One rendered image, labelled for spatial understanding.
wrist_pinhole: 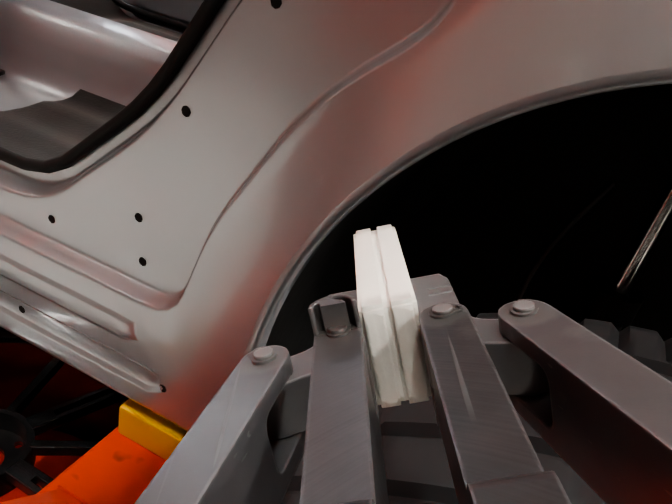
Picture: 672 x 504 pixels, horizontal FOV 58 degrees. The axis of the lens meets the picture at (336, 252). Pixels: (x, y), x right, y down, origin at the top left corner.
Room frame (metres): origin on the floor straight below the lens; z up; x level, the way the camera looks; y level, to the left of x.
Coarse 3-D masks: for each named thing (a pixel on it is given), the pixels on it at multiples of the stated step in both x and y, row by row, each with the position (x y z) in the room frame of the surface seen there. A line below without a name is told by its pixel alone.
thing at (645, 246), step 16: (656, 208) 0.67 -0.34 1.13; (656, 224) 0.66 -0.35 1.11; (640, 240) 0.66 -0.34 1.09; (656, 240) 0.66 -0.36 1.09; (640, 256) 0.66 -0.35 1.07; (624, 272) 0.66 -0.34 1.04; (640, 272) 0.66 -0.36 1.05; (592, 288) 0.67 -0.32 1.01; (608, 288) 0.66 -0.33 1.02; (624, 288) 0.66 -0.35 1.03; (592, 304) 0.66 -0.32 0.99; (608, 304) 0.64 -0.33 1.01; (624, 304) 0.64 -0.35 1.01; (640, 304) 0.65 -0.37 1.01; (608, 320) 0.64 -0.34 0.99; (624, 320) 0.64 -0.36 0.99
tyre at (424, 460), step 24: (600, 336) 0.29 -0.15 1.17; (624, 336) 0.29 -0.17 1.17; (648, 336) 0.29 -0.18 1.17; (648, 360) 0.27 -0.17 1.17; (384, 408) 0.24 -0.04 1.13; (408, 408) 0.23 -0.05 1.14; (432, 408) 0.23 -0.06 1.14; (384, 432) 0.22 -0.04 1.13; (408, 432) 0.22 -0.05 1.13; (432, 432) 0.22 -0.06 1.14; (528, 432) 0.21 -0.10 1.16; (384, 456) 0.20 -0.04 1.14; (408, 456) 0.20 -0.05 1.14; (432, 456) 0.19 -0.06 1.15; (552, 456) 0.20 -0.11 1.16; (408, 480) 0.18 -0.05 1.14; (432, 480) 0.18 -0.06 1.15; (576, 480) 0.18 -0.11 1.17
